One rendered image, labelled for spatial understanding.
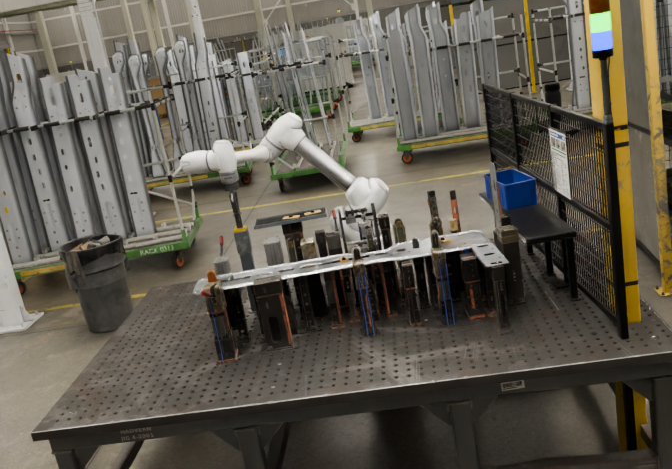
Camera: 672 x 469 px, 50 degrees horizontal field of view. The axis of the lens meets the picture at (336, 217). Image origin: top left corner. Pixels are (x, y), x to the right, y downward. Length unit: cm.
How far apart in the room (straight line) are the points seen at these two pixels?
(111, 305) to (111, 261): 36
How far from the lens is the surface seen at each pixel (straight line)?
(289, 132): 400
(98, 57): 973
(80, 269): 592
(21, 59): 786
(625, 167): 297
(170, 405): 309
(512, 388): 292
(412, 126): 1026
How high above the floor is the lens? 206
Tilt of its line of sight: 15 degrees down
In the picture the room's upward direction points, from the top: 10 degrees counter-clockwise
